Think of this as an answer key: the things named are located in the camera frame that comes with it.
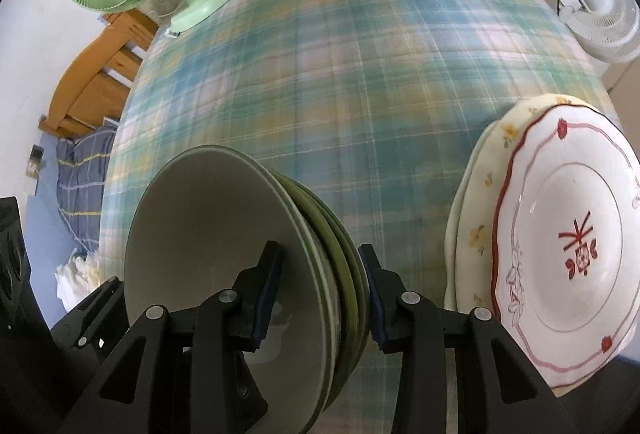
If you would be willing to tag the round yellow floral plate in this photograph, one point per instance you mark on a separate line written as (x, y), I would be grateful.
(449, 259)

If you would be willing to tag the wooden chair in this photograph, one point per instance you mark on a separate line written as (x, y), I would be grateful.
(85, 83)

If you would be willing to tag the beige door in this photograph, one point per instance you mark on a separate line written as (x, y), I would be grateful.
(625, 83)

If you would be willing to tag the blue plaid bedding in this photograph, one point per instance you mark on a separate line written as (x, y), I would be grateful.
(80, 184)

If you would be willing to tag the white red-rimmed plate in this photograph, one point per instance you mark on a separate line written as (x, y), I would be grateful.
(565, 194)

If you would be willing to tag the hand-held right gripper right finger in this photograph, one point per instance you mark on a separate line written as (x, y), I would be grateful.
(372, 299)

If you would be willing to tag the wall socket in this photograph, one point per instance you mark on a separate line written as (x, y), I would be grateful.
(35, 158)

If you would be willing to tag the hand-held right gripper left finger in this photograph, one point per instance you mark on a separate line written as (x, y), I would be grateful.
(265, 294)

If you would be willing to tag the floral ceramic bowl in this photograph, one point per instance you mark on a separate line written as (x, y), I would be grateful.
(359, 284)
(337, 274)
(210, 224)

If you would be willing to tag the plaid tablecloth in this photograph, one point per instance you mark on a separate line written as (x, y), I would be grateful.
(360, 88)

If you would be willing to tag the white crumpled cloth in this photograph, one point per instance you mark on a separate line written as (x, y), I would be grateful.
(75, 279)

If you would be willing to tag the scalloped yellow floral plate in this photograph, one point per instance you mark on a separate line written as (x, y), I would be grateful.
(482, 209)

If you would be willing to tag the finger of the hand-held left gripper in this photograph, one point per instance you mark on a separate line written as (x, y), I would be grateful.
(92, 309)

